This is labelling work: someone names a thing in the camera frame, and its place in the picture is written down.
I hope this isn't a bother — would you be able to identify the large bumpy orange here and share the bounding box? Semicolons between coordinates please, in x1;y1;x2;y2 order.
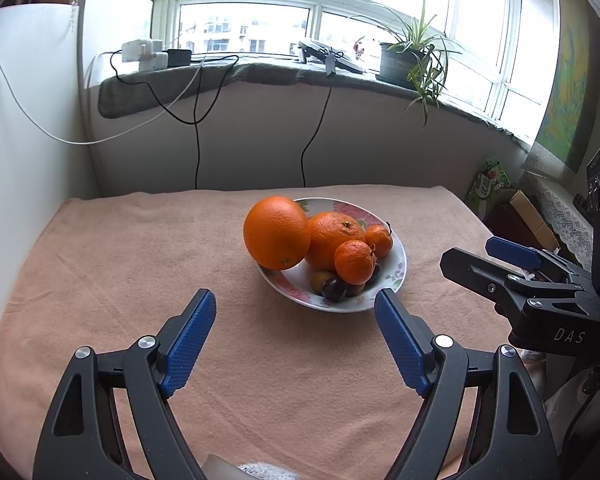
305;212;367;272

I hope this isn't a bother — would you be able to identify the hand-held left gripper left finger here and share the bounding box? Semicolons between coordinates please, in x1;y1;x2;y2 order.
32;288;217;480

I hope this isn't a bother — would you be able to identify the floral white plate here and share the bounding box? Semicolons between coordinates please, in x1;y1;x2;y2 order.
254;197;408;313

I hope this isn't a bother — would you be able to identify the mandarin with twig stem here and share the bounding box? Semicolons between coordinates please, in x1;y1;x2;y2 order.
364;224;394;259

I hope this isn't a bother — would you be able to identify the white lace cloth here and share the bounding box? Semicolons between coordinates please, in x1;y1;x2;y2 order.
522;170;596;268

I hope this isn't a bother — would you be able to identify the cardboard box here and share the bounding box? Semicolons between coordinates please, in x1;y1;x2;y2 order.
490;189;561;256

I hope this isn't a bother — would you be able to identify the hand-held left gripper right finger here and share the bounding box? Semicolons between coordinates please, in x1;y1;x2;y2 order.
374;288;556;480

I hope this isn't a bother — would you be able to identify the peach towel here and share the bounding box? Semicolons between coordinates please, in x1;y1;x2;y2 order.
0;185;531;480

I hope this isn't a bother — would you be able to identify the black electronic device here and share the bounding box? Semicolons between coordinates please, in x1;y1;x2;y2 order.
297;40;366;73

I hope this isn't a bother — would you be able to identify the white cabinet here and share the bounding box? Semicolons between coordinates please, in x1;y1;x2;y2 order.
0;5;98;281

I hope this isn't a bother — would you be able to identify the potted spider plant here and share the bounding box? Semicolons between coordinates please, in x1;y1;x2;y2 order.
352;0;463;128

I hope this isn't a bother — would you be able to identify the white power adapter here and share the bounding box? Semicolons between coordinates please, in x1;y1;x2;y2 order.
139;52;168;72
121;39;163;63

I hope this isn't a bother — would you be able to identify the mandarin with dimpled stem end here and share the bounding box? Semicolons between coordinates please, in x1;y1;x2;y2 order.
334;240;377;285

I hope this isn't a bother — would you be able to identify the grey sill cloth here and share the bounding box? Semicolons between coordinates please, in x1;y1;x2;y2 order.
97;62;531;151

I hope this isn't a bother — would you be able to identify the black cable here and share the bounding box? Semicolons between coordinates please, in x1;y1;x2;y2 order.
300;52;337;188
111;51;241;191

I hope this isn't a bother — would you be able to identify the green package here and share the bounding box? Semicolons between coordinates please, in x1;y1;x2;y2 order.
465;157;508;218

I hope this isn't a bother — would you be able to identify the green framed painting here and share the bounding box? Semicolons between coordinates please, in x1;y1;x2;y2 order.
534;0;600;173

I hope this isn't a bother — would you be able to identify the large smooth orange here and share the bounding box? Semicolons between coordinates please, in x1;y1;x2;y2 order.
243;196;312;271

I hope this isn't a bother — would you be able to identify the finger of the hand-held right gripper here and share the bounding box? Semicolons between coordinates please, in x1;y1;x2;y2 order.
485;236;590;286
440;247;587;320

